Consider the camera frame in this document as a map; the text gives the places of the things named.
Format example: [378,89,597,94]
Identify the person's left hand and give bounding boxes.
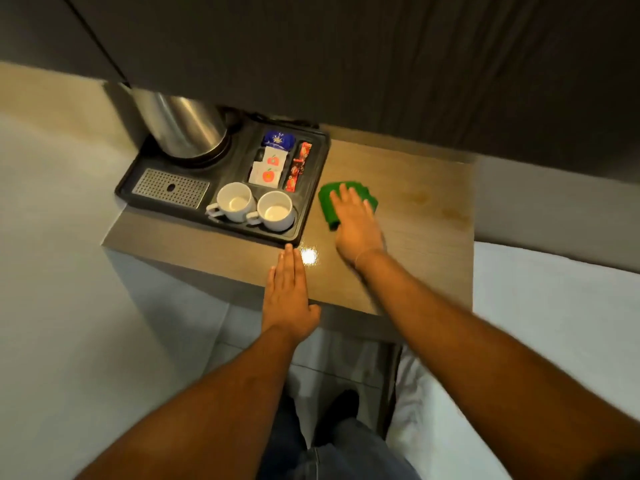
[261,243,322,344]

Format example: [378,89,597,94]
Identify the person's right hand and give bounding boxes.
[329,183,386,268]

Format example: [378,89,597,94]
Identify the green cleaning cloth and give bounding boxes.
[318,181,379,231]

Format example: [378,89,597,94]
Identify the person's right forearm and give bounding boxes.
[354,249,640,480]

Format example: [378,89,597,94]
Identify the person's left forearm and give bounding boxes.
[75,325,302,480]

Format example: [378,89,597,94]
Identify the white ceramic cup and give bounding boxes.
[246,191,296,232]
[205,182,257,223]

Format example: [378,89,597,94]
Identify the thin wrist thread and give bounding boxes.
[353,247,386,270]

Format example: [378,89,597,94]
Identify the large white apple-print sachet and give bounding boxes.
[248,162,281,189]

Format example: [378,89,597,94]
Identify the blue sachet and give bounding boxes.
[261,130,297,151]

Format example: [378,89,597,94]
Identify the black shoe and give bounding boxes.
[312,389,361,446]

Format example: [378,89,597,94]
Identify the black plastic tray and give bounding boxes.
[114,115,332,248]

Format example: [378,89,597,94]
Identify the black kettle base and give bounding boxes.
[149,132,237,168]

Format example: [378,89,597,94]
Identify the perforated metal drip grate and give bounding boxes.
[131,168,211,210]

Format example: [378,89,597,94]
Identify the dark overhead cabinet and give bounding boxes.
[0,0,640,186]

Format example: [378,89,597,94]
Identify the blue jeans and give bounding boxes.
[256,390,422,480]

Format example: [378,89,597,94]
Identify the steel electric kettle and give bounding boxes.
[131,87,231,160]

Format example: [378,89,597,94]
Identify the white bed sheet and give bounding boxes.
[386,242,640,480]

